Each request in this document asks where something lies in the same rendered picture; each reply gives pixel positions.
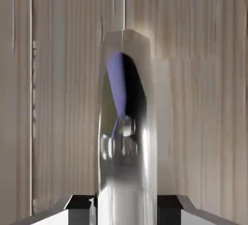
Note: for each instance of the light wood cabinet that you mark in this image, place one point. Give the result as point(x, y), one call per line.
point(15, 93)

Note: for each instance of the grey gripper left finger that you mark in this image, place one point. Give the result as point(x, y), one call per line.
point(77, 209)

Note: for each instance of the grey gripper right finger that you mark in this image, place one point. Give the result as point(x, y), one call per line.
point(170, 209)

